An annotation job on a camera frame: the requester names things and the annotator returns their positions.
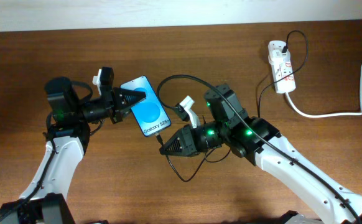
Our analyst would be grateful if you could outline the blue Galaxy smartphone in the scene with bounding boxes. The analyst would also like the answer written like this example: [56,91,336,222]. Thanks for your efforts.
[120,76,172,137]

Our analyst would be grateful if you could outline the black charging cable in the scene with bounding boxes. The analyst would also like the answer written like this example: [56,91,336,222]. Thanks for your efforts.
[155,29,309,183]

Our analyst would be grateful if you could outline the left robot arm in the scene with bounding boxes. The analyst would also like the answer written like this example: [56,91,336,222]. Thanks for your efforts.
[0,67,146,223]

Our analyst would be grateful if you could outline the white power strip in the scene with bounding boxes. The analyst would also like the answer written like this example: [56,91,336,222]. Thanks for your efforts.
[268,40,296,94]

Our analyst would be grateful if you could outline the white power strip cord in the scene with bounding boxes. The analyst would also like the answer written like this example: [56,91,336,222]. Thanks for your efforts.
[285,55,362,119]

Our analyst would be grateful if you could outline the white charger adapter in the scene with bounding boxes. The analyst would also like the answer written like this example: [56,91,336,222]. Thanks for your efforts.
[268,49,290,65]

